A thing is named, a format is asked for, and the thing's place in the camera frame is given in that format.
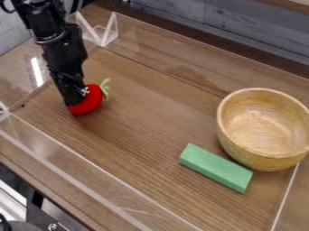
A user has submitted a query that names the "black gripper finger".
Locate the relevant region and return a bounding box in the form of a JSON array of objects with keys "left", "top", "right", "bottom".
[{"left": 53, "top": 74, "right": 85, "bottom": 106}]

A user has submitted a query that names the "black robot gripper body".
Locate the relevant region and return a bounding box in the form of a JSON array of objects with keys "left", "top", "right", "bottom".
[{"left": 40, "top": 23, "right": 88, "bottom": 79}]

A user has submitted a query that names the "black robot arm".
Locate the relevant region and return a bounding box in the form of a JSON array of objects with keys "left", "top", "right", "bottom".
[{"left": 10, "top": 0, "right": 88, "bottom": 106}]

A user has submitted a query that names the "green foam block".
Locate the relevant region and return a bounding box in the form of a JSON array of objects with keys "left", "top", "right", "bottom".
[{"left": 179, "top": 143, "right": 252, "bottom": 191}]

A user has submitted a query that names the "wooden bowl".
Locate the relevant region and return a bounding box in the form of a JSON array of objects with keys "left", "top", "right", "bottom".
[{"left": 216, "top": 88, "right": 309, "bottom": 171}]

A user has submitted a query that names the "clear acrylic corner bracket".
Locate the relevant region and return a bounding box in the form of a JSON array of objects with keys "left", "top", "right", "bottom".
[{"left": 74, "top": 12, "right": 117, "bottom": 47}]

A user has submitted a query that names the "clear acrylic front wall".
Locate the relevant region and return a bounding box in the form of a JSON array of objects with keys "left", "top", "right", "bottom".
[{"left": 0, "top": 102, "right": 201, "bottom": 231}]

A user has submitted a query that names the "black cable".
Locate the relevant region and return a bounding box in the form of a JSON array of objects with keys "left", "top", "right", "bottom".
[{"left": 0, "top": 211, "right": 11, "bottom": 231}]

